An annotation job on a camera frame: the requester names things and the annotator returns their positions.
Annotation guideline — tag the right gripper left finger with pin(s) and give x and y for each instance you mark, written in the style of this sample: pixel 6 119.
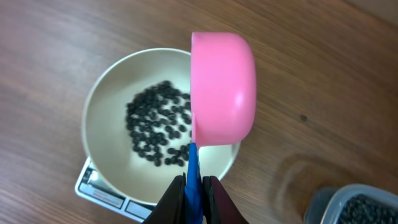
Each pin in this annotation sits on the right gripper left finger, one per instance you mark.
pixel 171 207

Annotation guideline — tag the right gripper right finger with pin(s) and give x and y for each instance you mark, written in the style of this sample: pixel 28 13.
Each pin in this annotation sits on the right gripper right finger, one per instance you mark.
pixel 218 208

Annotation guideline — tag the pink scoop blue handle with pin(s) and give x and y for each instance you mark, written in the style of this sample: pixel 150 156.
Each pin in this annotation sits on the pink scoop blue handle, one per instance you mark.
pixel 223 102

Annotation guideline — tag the white digital kitchen scale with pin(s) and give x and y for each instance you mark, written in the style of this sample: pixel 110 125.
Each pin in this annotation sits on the white digital kitchen scale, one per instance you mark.
pixel 91 186

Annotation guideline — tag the black beans in bowl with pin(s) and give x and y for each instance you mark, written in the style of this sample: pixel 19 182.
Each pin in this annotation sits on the black beans in bowl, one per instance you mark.
pixel 159 122

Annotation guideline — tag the white bowl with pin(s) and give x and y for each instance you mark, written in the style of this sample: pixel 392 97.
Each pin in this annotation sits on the white bowl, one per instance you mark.
pixel 104 134

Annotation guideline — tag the clear plastic bean container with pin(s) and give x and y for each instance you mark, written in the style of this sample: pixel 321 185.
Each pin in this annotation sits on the clear plastic bean container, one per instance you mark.
pixel 328 202

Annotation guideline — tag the black beans in container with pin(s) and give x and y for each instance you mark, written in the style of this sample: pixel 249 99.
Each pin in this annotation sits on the black beans in container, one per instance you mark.
pixel 365 210

